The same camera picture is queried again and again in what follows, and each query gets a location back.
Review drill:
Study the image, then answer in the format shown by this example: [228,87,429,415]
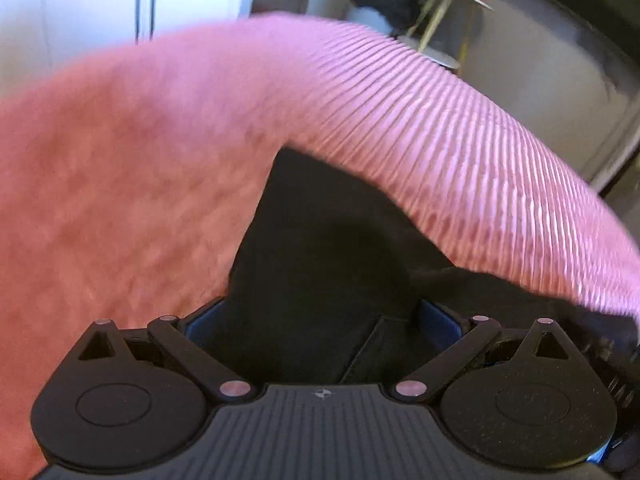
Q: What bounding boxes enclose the black pants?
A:
[211,148,638,385]

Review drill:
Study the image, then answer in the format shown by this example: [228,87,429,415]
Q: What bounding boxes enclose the pink ribbed bedspread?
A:
[1,14,639,479]

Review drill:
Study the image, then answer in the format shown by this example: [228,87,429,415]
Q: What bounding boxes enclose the round two-tier side table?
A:
[399,0,492,75]

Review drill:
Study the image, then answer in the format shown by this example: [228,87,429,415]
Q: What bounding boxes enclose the white laundry basket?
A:
[345,6,394,36]

